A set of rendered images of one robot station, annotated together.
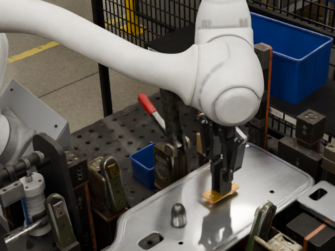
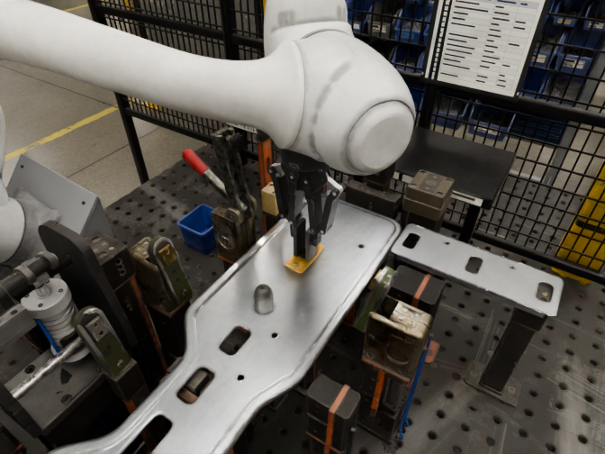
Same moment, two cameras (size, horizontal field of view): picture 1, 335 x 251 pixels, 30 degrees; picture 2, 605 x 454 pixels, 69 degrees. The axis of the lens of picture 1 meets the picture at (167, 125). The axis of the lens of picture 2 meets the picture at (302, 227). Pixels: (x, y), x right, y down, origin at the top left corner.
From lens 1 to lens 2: 0.61 m
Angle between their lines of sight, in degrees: 15
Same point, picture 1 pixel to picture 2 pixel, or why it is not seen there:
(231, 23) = (326, 13)
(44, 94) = (79, 169)
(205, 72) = (320, 83)
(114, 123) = (153, 189)
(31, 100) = (48, 176)
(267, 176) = (349, 228)
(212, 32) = (299, 30)
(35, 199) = (58, 317)
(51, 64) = (82, 142)
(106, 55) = (128, 71)
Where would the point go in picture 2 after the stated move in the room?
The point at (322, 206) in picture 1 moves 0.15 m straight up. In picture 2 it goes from (421, 255) to (437, 189)
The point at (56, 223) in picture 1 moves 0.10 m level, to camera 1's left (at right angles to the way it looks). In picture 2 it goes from (97, 347) to (17, 367)
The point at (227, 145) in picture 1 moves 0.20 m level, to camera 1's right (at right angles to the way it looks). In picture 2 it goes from (315, 201) to (427, 179)
